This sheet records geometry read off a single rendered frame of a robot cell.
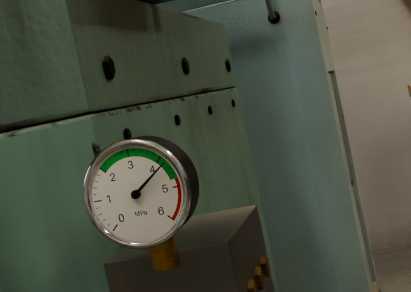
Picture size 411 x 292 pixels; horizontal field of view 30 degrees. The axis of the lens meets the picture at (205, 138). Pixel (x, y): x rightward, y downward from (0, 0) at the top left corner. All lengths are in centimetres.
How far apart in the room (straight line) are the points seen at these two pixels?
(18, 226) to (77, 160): 6
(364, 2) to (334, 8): 11
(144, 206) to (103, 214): 3
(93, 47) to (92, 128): 6
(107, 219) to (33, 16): 15
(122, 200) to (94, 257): 9
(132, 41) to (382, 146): 234
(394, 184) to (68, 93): 248
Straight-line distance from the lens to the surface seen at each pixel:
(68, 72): 51
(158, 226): 43
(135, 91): 60
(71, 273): 53
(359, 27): 290
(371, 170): 292
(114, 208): 44
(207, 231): 50
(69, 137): 51
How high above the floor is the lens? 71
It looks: 3 degrees down
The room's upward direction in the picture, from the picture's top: 12 degrees counter-clockwise
